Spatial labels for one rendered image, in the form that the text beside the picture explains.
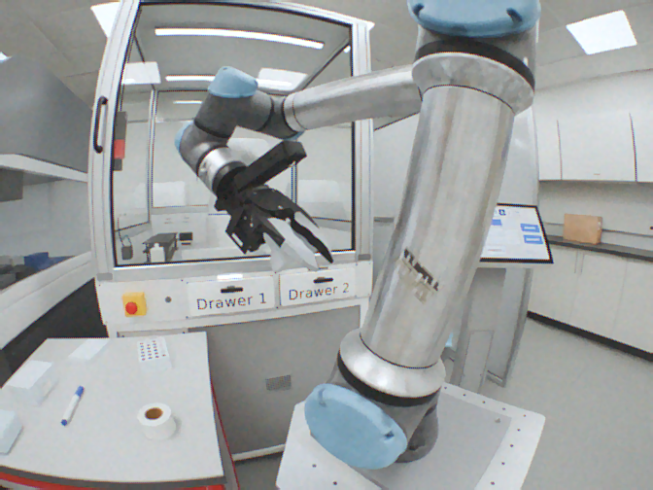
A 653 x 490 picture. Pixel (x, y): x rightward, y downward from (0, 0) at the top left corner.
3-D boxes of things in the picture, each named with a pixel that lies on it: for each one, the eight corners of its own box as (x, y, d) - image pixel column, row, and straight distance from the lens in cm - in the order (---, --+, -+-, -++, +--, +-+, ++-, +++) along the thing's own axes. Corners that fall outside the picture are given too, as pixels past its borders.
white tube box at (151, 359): (172, 368, 79) (169, 356, 77) (142, 374, 80) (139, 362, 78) (165, 348, 90) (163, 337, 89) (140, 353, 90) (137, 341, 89)
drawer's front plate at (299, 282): (355, 296, 109) (355, 267, 106) (282, 306, 98) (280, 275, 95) (352, 295, 110) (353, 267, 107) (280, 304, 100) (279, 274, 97)
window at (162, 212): (353, 250, 108) (350, 26, 132) (116, 266, 100) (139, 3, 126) (352, 250, 109) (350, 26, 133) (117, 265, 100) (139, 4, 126)
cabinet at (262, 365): (363, 434, 160) (374, 295, 116) (164, 476, 153) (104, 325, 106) (302, 355, 228) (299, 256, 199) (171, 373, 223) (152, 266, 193)
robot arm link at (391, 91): (522, 64, 51) (283, 105, 66) (523, 23, 42) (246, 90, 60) (532, 131, 46) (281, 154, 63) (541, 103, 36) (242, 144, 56)
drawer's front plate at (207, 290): (274, 307, 98) (273, 276, 95) (190, 316, 96) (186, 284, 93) (273, 305, 99) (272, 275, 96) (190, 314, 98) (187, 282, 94)
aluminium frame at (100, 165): (373, 261, 111) (368, 22, 137) (94, 283, 102) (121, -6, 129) (297, 236, 197) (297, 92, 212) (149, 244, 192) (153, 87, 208)
